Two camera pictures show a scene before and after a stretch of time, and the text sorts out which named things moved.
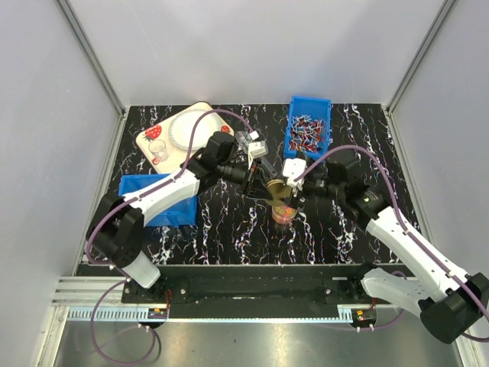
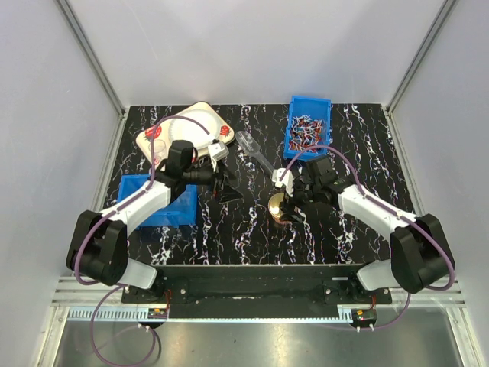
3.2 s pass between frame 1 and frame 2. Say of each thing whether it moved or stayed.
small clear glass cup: stayed
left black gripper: moved
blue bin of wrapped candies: stayed
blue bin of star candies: stayed
